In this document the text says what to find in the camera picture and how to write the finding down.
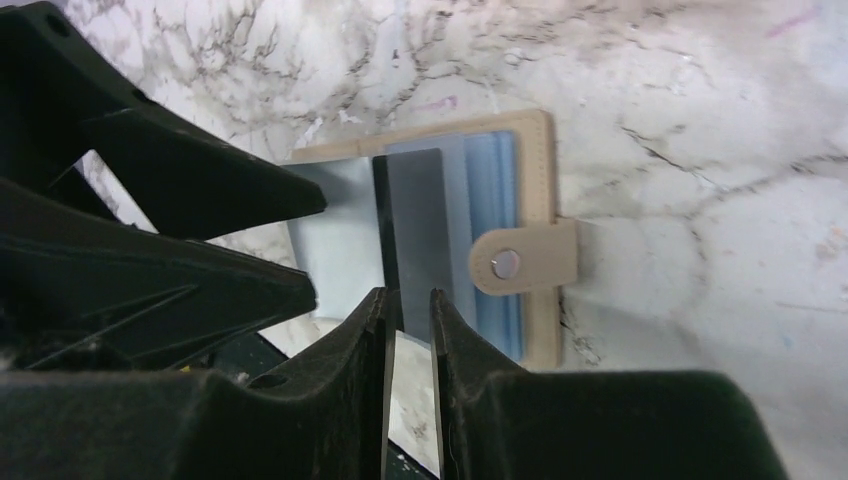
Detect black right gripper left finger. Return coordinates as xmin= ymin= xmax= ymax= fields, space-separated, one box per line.
xmin=1 ymin=288 xmax=396 ymax=479

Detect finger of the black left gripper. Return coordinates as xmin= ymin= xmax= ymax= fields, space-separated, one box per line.
xmin=1 ymin=1 xmax=327 ymax=240
xmin=1 ymin=181 xmax=316 ymax=370

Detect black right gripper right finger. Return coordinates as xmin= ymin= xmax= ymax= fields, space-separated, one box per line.
xmin=430 ymin=290 xmax=787 ymax=479

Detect grey black striped card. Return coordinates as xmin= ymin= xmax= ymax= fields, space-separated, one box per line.
xmin=372 ymin=149 xmax=452 ymax=343

